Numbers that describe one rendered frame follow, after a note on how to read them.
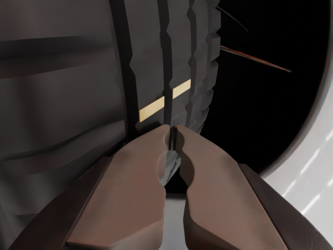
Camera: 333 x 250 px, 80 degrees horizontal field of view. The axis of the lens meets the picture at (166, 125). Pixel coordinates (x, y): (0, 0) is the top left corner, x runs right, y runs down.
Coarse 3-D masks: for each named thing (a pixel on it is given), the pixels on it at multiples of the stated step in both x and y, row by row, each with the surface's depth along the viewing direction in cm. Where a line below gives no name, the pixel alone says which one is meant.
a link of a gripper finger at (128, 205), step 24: (144, 144) 10; (168, 144) 12; (120, 168) 8; (144, 168) 8; (96, 192) 7; (120, 192) 7; (144, 192) 7; (96, 216) 6; (120, 216) 6; (144, 216) 6; (72, 240) 6; (96, 240) 6; (120, 240) 6; (144, 240) 6
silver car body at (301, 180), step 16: (320, 112) 31; (320, 128) 32; (304, 144) 34; (320, 144) 32; (288, 160) 36; (304, 160) 35; (320, 160) 33; (272, 176) 39; (288, 176) 37; (304, 176) 36; (320, 176) 34; (288, 192) 38; (304, 192) 37; (320, 192) 35; (176, 208) 56; (304, 208) 38; (320, 208) 37; (176, 224) 59; (320, 224) 38; (176, 240) 62
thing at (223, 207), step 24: (192, 144) 10; (192, 168) 9; (216, 168) 9; (192, 192) 7; (216, 192) 7; (240, 192) 7; (192, 216) 6; (216, 216) 6; (240, 216) 7; (264, 216) 7; (192, 240) 7; (216, 240) 6; (240, 240) 6; (264, 240) 6
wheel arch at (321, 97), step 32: (224, 0) 58; (256, 0) 55; (288, 0) 51; (320, 0) 33; (224, 32) 62; (256, 32) 58; (288, 32) 54; (320, 32) 35; (224, 64) 65; (256, 64) 61; (288, 64) 57; (320, 64) 32; (224, 96) 70; (256, 96) 65; (288, 96) 58; (320, 96) 30; (224, 128) 74; (256, 128) 66; (288, 128) 41; (256, 160) 47
